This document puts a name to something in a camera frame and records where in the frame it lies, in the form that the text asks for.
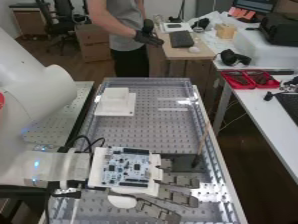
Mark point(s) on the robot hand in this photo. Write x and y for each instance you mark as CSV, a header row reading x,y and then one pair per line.
x,y
124,166

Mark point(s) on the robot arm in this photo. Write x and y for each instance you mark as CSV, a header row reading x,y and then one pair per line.
x,y
31,90

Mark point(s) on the black plate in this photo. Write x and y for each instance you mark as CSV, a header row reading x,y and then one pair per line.
x,y
184,163

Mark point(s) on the thin stick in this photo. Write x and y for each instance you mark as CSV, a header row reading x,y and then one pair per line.
x,y
203,141

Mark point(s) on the small white box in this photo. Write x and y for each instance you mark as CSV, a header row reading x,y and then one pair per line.
x,y
116,100

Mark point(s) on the clear box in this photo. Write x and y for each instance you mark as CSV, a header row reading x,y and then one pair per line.
x,y
178,100

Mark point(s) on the wooden desk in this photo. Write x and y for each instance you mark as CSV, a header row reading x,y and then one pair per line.
x,y
187,66

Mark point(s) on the white desk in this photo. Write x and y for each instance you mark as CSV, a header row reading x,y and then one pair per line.
x,y
267,56
267,123

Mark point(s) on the red tray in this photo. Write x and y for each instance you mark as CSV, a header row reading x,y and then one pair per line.
x,y
264,78
239,80

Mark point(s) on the cardboard box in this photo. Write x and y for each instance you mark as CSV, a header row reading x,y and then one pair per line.
x,y
94,43

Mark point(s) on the white mouse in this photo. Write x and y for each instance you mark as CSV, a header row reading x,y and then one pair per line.
x,y
195,50

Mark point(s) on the black headphones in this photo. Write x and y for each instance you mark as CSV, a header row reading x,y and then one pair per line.
x,y
232,57

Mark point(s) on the person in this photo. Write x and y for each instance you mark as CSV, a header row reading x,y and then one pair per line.
x,y
124,30

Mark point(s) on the black office chair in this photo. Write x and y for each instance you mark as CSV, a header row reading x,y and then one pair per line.
x,y
62,20

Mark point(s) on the black bag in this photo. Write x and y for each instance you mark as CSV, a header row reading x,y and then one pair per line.
x,y
281,30

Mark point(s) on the computer screen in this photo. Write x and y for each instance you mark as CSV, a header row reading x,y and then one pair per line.
x,y
255,5

